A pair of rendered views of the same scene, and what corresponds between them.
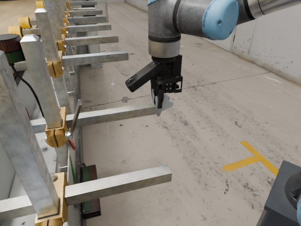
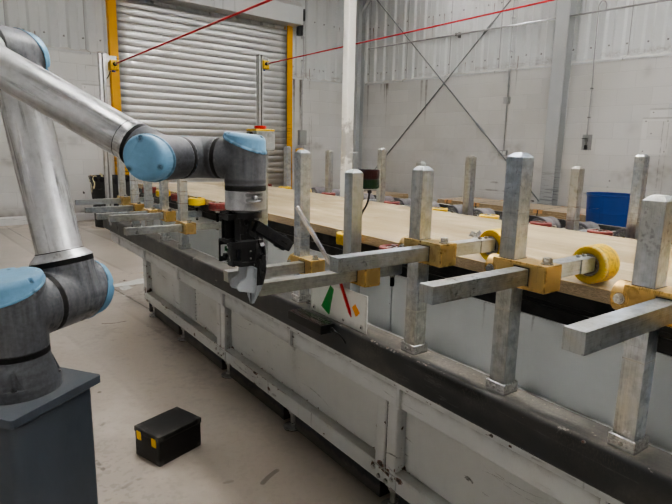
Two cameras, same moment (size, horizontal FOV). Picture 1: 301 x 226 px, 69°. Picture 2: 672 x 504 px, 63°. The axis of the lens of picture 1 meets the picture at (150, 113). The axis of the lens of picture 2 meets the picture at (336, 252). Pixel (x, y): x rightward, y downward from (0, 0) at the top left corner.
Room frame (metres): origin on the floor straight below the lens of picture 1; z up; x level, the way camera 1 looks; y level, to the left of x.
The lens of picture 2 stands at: (1.82, -0.26, 1.17)
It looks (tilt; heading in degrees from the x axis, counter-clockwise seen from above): 11 degrees down; 160
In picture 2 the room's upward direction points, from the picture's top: 1 degrees clockwise
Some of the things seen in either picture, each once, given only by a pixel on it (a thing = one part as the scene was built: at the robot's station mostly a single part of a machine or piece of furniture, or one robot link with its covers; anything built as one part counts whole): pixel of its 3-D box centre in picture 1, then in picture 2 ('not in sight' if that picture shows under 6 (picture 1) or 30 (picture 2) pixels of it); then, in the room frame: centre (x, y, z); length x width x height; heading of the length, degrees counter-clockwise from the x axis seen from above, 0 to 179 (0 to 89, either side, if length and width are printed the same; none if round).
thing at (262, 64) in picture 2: not in sight; (263, 133); (-2.27, 0.64, 1.25); 0.15 x 0.08 x 1.10; 16
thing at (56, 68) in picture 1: (55, 63); (426, 250); (0.76, 0.34, 0.95); 0.14 x 0.06 x 0.05; 16
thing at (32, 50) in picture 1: (54, 123); (351, 260); (0.50, 0.27, 0.87); 0.04 x 0.04 x 0.48; 16
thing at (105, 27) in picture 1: (65, 29); (668, 307); (1.26, 0.47, 0.95); 0.50 x 0.04 x 0.04; 106
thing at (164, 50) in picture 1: (163, 46); (246, 201); (0.63, -0.04, 1.05); 0.10 x 0.09 x 0.05; 16
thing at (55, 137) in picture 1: (56, 126); (357, 271); (0.52, 0.28, 0.85); 0.14 x 0.06 x 0.05; 16
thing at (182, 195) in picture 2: not in sight; (182, 197); (-0.71, -0.07, 0.93); 0.04 x 0.04 x 0.48; 16
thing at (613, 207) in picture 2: not in sight; (609, 222); (-3.00, 4.87, 0.36); 0.59 x 0.57 x 0.73; 111
